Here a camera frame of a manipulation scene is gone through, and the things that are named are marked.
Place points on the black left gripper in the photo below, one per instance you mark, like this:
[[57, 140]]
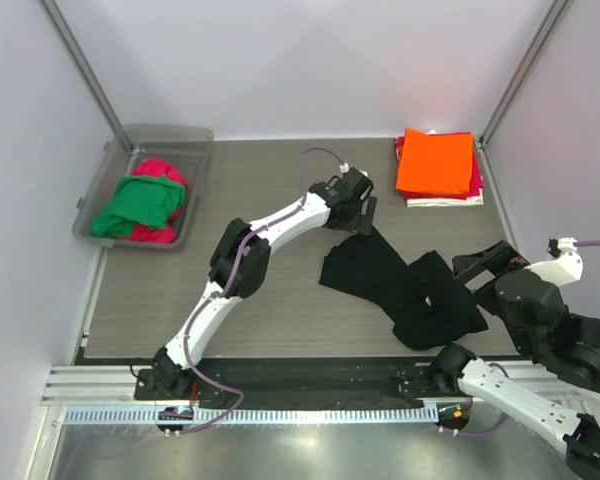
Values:
[[360, 225]]

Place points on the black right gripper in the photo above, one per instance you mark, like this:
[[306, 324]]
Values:
[[466, 265]]

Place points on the black t shirt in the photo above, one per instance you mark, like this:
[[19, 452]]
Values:
[[427, 306]]

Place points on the grey plastic bin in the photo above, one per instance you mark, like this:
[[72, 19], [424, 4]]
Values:
[[187, 148]]

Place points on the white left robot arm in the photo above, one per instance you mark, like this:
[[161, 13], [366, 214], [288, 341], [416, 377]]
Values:
[[239, 264]]

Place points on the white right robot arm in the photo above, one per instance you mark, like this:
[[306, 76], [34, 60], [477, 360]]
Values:
[[555, 392]]

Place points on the folded white t shirt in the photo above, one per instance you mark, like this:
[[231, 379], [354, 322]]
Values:
[[450, 201]]

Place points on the folded orange t shirt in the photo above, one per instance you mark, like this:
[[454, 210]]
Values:
[[435, 162]]

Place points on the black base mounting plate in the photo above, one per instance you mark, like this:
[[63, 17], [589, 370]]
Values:
[[331, 383]]

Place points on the green t shirt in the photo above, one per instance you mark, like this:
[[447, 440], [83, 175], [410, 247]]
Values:
[[138, 200]]

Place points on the pink t shirt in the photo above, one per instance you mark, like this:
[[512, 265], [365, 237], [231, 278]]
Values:
[[157, 167]]

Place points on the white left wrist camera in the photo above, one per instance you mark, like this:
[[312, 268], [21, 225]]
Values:
[[352, 175]]

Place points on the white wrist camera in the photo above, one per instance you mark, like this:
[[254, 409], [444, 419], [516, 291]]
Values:
[[352, 175], [563, 265]]

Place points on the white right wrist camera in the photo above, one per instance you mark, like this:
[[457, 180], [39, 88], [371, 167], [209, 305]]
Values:
[[563, 265]]

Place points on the white slotted cable duct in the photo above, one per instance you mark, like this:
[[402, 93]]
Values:
[[179, 415]]

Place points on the right aluminium frame post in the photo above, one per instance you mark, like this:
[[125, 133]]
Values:
[[540, 39]]

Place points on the aluminium frame post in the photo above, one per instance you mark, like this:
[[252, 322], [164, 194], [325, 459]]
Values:
[[71, 45], [540, 39]]

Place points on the left aluminium frame post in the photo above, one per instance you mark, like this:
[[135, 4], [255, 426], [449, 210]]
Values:
[[71, 45]]

